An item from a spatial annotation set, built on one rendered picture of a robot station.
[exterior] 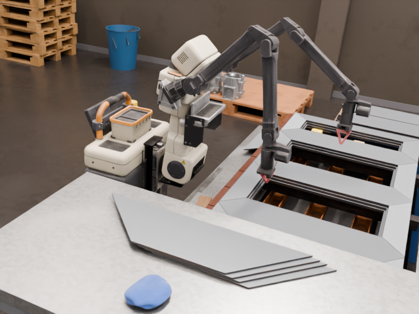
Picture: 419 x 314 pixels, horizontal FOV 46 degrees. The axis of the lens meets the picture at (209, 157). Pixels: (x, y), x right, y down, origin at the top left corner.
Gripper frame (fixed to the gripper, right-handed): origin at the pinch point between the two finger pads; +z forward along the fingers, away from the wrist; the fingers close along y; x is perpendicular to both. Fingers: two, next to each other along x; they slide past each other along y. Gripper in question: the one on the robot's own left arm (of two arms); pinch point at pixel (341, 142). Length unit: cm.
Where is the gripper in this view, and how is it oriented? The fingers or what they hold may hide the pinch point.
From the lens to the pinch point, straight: 245.5
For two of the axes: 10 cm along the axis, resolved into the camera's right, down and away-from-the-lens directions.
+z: -1.5, 9.6, 2.3
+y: 3.7, -1.6, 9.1
